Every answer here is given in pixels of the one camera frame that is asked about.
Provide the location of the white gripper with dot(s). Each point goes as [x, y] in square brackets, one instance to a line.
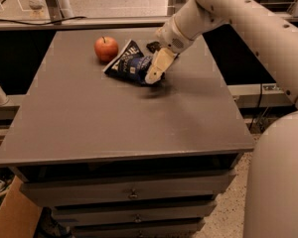
[171, 37]

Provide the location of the blue kettle chip bag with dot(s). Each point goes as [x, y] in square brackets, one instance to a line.
[130, 64]

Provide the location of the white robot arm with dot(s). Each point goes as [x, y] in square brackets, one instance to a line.
[271, 203]

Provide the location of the red apple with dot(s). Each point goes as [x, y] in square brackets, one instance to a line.
[106, 49]

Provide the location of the black snack bar wrapper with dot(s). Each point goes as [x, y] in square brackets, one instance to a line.
[153, 47]

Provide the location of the grey drawer cabinet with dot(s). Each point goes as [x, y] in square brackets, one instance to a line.
[78, 123]

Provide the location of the top grey drawer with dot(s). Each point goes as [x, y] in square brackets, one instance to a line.
[105, 190]

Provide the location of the grey drawer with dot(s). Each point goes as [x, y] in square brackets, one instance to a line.
[135, 213]
[105, 190]
[153, 229]

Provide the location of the middle grey drawer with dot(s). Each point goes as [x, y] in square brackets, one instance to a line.
[135, 213]

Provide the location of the bottom grey drawer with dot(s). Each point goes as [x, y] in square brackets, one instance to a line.
[153, 229]

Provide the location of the cardboard box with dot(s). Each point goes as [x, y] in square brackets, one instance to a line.
[19, 216]

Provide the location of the grey metal rail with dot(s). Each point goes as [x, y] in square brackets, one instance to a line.
[82, 22]

